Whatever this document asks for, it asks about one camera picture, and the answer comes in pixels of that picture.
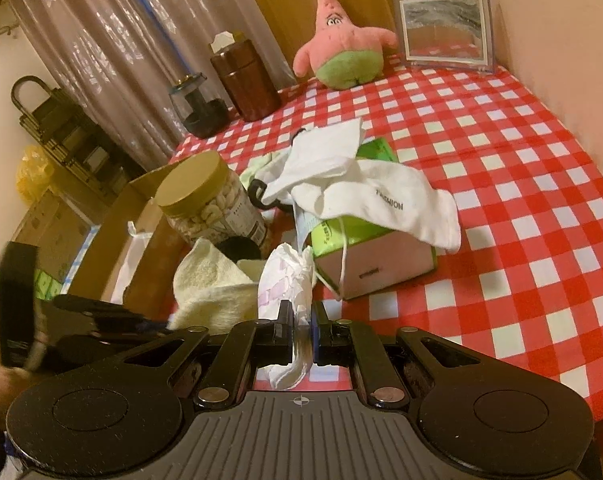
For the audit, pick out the plastic jar gold lid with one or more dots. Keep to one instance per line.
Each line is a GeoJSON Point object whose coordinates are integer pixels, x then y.
{"type": "Point", "coordinates": [203, 198]}

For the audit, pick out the yellow plastic bag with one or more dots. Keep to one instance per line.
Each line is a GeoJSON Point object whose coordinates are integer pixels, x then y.
{"type": "Point", "coordinates": [34, 174]}

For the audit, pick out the green tissue pack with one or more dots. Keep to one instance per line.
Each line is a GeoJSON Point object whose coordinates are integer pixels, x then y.
{"type": "Point", "coordinates": [354, 257]}

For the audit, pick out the pink starfish plush toy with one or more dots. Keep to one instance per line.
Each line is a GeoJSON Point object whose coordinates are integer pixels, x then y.
{"type": "Point", "coordinates": [342, 55]}

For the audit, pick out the cream fluffy towel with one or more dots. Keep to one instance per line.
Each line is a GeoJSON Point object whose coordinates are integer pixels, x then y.
{"type": "Point", "coordinates": [212, 291]}

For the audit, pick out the white sock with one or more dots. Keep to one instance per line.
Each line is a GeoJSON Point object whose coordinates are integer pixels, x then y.
{"type": "Point", "coordinates": [387, 194]}

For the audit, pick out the red white checkered tablecloth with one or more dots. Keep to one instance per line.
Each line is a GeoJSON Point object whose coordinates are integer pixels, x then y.
{"type": "Point", "coordinates": [527, 284]}

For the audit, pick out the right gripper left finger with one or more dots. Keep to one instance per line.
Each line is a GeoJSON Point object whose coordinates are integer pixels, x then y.
{"type": "Point", "coordinates": [232, 360]}

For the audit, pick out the clear acrylic picture frame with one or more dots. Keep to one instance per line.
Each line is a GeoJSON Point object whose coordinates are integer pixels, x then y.
{"type": "Point", "coordinates": [446, 34]}

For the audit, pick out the beige curtain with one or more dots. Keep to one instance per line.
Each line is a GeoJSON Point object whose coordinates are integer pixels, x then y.
{"type": "Point", "coordinates": [119, 59]}

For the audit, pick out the blue face mask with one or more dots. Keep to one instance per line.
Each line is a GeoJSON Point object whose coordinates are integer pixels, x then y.
{"type": "Point", "coordinates": [305, 222]}

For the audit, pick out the cardboard carton on floor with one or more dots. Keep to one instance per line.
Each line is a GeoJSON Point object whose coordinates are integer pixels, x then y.
{"type": "Point", "coordinates": [57, 230]}

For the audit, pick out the brown cardboard box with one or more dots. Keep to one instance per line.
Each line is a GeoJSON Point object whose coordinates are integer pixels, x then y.
{"type": "Point", "coordinates": [149, 291]}

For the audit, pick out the dark glass grinder jar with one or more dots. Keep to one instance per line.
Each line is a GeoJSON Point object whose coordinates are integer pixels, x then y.
{"type": "Point", "coordinates": [200, 110]}

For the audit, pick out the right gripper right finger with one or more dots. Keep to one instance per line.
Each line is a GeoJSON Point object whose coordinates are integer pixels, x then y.
{"type": "Point", "coordinates": [355, 345]}

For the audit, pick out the brown cylindrical canister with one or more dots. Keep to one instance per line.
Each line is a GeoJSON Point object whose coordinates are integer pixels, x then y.
{"type": "Point", "coordinates": [246, 80]}

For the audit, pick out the dark folding cart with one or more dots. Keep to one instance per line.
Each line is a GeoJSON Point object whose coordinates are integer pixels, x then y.
{"type": "Point", "coordinates": [75, 141]}

